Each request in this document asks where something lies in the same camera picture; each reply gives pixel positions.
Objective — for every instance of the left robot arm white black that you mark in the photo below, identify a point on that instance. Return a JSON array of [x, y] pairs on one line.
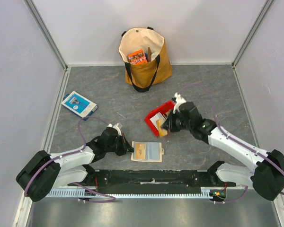
[[47, 171]]

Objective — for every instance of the white card stack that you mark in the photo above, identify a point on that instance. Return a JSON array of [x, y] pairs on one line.
[[157, 116]]

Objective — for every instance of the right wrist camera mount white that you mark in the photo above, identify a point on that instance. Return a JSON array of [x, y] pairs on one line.
[[178, 100]]

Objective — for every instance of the red plastic bin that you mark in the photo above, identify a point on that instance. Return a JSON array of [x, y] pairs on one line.
[[160, 112]]

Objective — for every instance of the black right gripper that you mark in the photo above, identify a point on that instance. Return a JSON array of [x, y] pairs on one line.
[[171, 122]]

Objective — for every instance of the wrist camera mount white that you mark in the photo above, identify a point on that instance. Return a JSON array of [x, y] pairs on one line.
[[117, 126], [178, 100]]

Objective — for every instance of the brown item in bag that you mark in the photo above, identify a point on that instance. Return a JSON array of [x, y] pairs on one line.
[[149, 54]]

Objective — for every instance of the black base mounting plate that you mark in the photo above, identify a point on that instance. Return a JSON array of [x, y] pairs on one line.
[[152, 181]]

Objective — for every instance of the mustard canvas tote bag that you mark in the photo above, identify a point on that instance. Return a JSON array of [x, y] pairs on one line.
[[143, 76]]

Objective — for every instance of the orange snack box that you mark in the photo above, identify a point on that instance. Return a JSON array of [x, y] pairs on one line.
[[137, 57]]

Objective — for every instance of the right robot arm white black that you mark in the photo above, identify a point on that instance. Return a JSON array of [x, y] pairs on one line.
[[262, 170]]

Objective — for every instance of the blue razor package box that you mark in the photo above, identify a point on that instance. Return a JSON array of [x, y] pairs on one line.
[[78, 104]]

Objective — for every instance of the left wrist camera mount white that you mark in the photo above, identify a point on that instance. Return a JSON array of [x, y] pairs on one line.
[[117, 126]]

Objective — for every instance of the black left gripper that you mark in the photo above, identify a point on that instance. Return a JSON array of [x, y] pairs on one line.
[[125, 145]]

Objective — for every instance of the white item in bag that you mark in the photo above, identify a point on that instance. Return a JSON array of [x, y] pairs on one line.
[[153, 56]]

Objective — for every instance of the beige leather card holder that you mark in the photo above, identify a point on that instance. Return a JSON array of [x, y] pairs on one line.
[[156, 161]]

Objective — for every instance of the white cable duct rail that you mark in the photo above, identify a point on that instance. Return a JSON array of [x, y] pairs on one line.
[[76, 192]]

